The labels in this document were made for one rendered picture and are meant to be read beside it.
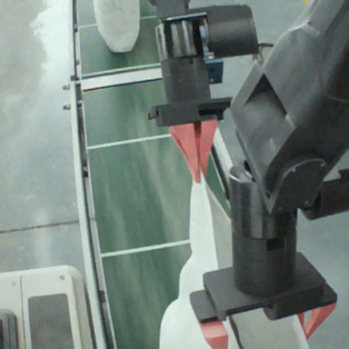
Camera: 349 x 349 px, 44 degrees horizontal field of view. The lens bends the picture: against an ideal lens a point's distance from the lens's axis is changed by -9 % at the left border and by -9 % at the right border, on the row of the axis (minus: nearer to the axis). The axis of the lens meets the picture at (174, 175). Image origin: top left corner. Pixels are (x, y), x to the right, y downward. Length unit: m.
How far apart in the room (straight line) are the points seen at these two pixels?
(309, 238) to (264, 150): 1.54
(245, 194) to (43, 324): 1.06
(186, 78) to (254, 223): 0.25
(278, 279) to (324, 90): 0.18
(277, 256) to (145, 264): 0.90
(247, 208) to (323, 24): 0.16
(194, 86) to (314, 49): 0.31
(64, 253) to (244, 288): 1.40
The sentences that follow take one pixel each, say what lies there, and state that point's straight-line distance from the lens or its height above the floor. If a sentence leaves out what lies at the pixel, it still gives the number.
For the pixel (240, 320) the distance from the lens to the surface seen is 0.65.
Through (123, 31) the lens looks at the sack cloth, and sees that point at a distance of 1.94.
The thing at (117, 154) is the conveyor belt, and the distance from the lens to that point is 1.51.
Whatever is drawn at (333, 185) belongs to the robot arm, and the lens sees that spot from 0.37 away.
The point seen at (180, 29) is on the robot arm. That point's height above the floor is 1.18.
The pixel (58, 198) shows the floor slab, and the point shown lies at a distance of 1.92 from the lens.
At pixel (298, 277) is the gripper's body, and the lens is 0.42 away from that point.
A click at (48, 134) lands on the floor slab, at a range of 2.19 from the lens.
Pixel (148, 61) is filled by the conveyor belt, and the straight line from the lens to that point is 1.90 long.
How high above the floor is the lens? 1.46
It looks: 49 degrees down
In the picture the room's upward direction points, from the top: straight up
